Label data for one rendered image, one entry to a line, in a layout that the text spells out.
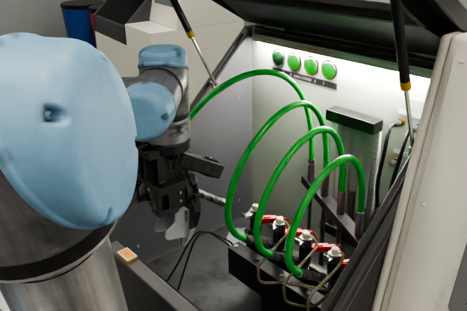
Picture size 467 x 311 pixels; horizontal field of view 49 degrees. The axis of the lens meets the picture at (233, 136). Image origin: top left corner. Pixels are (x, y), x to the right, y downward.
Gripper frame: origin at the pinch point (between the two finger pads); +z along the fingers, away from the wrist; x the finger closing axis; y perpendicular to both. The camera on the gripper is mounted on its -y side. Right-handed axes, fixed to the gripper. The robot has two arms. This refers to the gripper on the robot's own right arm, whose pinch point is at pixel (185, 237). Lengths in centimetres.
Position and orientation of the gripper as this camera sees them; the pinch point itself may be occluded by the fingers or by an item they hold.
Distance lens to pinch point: 94.9
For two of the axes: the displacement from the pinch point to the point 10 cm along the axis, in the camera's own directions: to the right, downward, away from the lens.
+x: 6.6, 2.8, -7.0
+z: 0.2, 9.2, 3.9
